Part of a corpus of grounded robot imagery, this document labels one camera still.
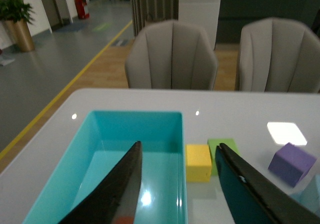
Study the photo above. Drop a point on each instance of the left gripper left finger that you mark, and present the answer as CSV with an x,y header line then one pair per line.
x,y
115,199

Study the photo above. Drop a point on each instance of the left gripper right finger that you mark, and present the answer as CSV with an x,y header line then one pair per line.
x,y
253,199

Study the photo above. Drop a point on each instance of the light blue cube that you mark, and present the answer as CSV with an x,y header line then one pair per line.
x,y
309,197

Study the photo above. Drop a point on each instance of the purple foam cube far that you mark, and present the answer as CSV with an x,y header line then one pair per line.
x,y
291,164

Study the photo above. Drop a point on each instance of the teal plastic bin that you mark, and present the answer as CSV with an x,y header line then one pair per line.
x,y
100,142

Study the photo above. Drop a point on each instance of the yellow foam cube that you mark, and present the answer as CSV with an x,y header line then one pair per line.
x,y
198,163

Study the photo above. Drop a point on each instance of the green foam cube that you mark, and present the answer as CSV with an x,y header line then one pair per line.
x,y
216,151

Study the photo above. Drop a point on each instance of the grey chair right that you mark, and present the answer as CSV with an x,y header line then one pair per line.
x,y
278,55

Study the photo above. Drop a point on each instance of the grey chair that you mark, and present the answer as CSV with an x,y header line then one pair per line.
x,y
171,55
278,55

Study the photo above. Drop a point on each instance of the grey chair left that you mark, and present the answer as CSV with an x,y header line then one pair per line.
x,y
171,55

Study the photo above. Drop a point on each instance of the dark counter cabinet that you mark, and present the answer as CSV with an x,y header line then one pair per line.
x,y
234,14

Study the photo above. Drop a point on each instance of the gold plant pot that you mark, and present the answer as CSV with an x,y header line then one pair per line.
x,y
21,34

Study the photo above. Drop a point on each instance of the white cabinet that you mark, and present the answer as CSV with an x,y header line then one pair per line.
x,y
204,13

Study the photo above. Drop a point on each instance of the red fire extinguisher box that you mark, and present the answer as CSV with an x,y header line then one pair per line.
x,y
82,9

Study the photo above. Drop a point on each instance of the potted green plant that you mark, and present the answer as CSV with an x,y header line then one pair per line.
x,y
16,10

